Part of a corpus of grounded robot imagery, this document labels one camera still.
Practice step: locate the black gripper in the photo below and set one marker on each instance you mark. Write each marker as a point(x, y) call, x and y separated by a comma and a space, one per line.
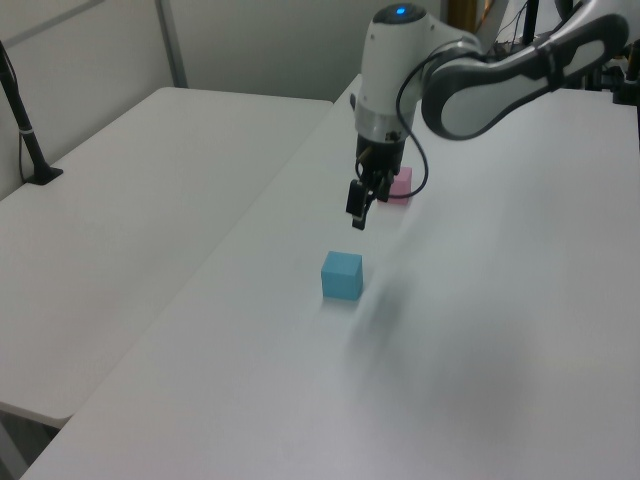
point(380, 152)

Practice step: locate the pink cube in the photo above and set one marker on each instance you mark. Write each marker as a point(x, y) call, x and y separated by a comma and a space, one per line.
point(403, 187)

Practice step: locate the short black pole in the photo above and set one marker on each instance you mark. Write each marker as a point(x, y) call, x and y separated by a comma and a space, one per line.
point(633, 60)

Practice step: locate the black table clamp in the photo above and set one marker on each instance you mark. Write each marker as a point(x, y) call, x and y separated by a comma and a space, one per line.
point(626, 94)

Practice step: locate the yellow wooden board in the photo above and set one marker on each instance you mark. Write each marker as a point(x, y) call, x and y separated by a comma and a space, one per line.
point(462, 12)

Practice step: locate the grey partition post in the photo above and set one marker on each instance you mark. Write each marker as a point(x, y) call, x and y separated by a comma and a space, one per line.
point(443, 10)

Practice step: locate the black monitor stand pole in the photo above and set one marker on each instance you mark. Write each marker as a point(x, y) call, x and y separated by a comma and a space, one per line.
point(530, 20)

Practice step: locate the black pole stand with base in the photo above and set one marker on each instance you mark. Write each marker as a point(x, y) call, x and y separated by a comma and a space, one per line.
point(30, 145)

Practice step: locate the blue cube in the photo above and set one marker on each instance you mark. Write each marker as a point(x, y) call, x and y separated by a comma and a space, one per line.
point(340, 280)

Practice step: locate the white side table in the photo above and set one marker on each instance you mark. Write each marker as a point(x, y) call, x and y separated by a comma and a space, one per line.
point(125, 225)

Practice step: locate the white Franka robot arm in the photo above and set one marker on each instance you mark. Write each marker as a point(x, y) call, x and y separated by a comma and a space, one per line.
point(390, 65)

